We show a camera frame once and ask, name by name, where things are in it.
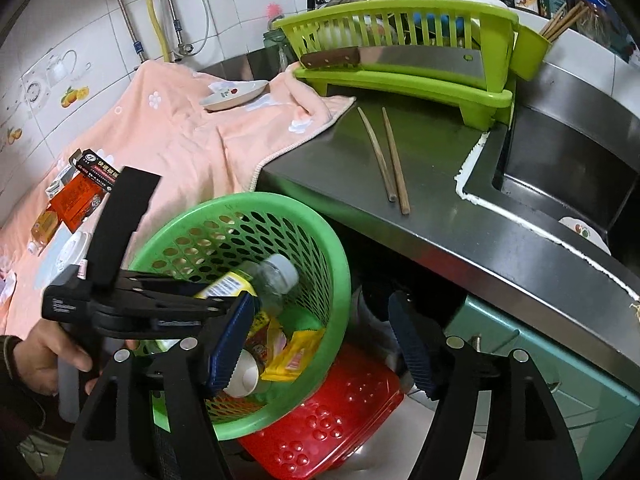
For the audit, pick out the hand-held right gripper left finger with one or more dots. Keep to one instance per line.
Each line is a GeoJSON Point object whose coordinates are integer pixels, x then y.
{"type": "Point", "coordinates": [231, 345]}

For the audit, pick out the white printed plate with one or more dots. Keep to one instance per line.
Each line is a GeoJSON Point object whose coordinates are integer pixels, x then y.
{"type": "Point", "coordinates": [580, 231]}

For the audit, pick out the green plastic basket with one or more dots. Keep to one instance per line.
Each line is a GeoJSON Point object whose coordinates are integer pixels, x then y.
{"type": "Point", "coordinates": [200, 220]}

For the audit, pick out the teal cabinet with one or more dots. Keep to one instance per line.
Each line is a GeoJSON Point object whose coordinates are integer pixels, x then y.
{"type": "Point", "coordinates": [575, 385]}

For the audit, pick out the small yellow bottle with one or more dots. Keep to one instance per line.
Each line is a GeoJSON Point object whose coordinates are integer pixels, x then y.
{"type": "Point", "coordinates": [46, 225]}

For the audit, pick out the red cardboard box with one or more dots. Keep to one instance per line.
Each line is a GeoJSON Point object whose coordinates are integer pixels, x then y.
{"type": "Point", "coordinates": [75, 201]}

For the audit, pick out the pink flowered towel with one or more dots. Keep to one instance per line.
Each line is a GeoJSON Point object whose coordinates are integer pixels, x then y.
{"type": "Point", "coordinates": [175, 135]}

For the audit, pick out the yellow snack packet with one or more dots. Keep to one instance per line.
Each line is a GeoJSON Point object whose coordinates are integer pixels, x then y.
{"type": "Point", "coordinates": [295, 355]}

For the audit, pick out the pink brush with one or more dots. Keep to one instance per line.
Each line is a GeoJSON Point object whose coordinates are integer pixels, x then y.
{"type": "Point", "coordinates": [274, 10]}

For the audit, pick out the white paper cup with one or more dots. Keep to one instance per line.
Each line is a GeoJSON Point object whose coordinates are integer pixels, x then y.
{"type": "Point", "coordinates": [245, 375]}

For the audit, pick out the red plastic basket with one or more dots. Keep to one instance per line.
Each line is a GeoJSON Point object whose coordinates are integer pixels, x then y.
{"type": "Point", "coordinates": [325, 420]}

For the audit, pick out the bundle of chopsticks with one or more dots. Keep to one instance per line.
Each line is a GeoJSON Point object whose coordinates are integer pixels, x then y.
{"type": "Point", "coordinates": [562, 20]}

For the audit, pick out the black packaging box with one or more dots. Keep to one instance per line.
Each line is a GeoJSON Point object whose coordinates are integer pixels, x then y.
{"type": "Point", "coordinates": [97, 165]}

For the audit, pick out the red and yellow wrapper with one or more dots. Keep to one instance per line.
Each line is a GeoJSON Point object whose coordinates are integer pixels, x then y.
{"type": "Point", "coordinates": [265, 340]}

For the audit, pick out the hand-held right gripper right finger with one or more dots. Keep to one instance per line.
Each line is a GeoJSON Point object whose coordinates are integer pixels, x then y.
{"type": "Point", "coordinates": [415, 345]}

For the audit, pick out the person's left hand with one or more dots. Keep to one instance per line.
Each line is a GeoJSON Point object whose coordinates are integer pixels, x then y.
{"type": "Point", "coordinates": [42, 355]}

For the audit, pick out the yellow label plastic bottle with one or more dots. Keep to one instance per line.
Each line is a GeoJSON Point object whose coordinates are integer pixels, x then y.
{"type": "Point", "coordinates": [274, 280]}

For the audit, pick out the green dish rack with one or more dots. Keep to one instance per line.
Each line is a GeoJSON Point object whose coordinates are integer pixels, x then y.
{"type": "Point", "coordinates": [492, 25]}

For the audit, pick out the crumpled white paper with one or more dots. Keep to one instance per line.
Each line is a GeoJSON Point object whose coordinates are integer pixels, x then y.
{"type": "Point", "coordinates": [6, 287]}

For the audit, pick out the steel sink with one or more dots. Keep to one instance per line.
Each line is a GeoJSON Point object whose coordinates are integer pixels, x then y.
{"type": "Point", "coordinates": [575, 160]}

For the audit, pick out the wooden chopstick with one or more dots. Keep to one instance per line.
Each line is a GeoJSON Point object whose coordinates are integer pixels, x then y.
{"type": "Point", "coordinates": [377, 155]}
{"type": "Point", "coordinates": [396, 160]}

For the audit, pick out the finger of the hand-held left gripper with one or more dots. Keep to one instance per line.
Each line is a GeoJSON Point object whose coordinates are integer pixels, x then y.
{"type": "Point", "coordinates": [185, 306]}
{"type": "Point", "coordinates": [165, 284]}

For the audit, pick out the person's left forearm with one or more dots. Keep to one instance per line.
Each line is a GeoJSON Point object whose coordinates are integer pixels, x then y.
{"type": "Point", "coordinates": [10, 405]}

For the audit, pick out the white plate with red print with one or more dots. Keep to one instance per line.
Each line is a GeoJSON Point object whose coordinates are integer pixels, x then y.
{"type": "Point", "coordinates": [235, 96]}

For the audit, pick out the glass jar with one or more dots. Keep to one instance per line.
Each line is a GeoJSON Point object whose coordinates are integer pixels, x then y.
{"type": "Point", "coordinates": [277, 50]}

